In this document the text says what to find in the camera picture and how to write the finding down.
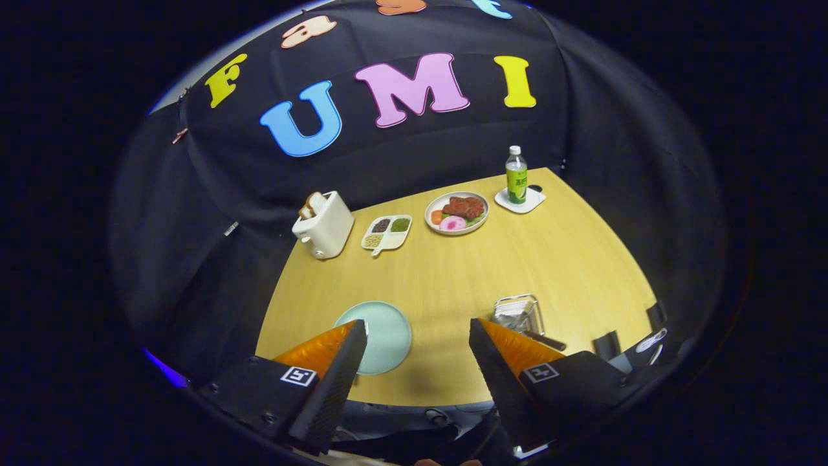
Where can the brown meat piece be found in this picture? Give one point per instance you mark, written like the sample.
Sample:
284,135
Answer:
463,207

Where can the white bread slice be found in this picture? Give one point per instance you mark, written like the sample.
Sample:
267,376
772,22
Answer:
317,202
305,211

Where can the black backdrop cloth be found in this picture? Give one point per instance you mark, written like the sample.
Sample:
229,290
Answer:
582,129

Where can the orange carrot slice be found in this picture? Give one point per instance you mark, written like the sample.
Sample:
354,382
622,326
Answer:
436,216

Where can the pile of dark beans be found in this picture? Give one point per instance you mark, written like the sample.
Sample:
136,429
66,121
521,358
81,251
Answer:
381,225

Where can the pink clip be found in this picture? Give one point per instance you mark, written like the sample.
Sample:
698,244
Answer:
180,135

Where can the lit purple screen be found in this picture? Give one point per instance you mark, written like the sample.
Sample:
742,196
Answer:
165,370

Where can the pale green plate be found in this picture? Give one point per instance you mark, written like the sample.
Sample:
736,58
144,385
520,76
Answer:
388,336

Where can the pile of green beans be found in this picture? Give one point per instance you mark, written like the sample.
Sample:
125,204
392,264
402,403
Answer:
400,224

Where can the green label plastic bottle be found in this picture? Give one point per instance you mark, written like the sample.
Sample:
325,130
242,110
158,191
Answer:
516,178

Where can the green lettuce leaf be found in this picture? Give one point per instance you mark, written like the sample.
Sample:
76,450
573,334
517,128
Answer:
475,221

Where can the white toaster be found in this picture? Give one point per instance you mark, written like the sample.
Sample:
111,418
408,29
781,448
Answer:
326,228

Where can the white square coaster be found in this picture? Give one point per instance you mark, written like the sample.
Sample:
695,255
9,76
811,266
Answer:
535,199

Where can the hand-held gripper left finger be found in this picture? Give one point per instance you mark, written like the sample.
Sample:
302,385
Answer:
336,388

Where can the silver clip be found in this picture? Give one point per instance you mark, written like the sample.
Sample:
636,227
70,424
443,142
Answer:
231,228

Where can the pile of yellow beans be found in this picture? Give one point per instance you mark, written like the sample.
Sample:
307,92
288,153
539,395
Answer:
372,240

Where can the white food plate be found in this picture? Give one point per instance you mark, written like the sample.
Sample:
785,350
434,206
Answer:
432,226

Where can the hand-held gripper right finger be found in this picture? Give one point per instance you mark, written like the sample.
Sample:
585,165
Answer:
501,382

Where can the white divided dish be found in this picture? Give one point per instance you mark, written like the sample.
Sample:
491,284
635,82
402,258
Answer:
394,239

